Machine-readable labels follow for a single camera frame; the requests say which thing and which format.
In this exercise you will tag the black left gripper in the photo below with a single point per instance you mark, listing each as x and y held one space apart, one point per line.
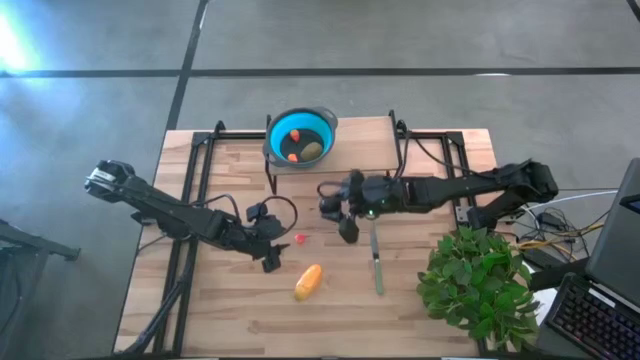
255 237

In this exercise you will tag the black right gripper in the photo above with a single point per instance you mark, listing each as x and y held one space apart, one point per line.
380 195

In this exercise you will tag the green-brown kiwi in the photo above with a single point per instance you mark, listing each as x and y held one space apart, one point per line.
311 151

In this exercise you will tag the small orange peach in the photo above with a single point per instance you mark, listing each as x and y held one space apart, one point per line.
292 158

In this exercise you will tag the blue collapsible bowl grey rim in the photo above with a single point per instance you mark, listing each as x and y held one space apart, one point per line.
280 122

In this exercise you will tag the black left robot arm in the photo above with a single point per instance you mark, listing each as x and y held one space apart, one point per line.
160 205

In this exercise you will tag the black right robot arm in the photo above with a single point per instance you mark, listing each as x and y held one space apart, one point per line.
475 187

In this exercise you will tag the raised wooden shelf board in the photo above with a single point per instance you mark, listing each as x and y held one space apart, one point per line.
365 145

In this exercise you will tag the green leafy plant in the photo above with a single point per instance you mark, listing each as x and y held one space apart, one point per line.
475 285

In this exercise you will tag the black power adapter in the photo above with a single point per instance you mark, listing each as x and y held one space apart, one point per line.
552 220

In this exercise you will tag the black rectangular block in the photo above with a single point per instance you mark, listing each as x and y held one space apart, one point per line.
555 275

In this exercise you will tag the black floor stand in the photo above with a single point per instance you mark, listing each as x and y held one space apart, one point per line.
30 245

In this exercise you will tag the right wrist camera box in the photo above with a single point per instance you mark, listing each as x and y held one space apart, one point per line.
355 181

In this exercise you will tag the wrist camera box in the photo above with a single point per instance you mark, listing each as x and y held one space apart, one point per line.
355 181
256 212

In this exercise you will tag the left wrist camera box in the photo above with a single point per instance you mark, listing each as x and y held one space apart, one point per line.
256 212

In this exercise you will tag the black shelf support bracket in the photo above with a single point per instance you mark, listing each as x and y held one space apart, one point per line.
396 150
272 180

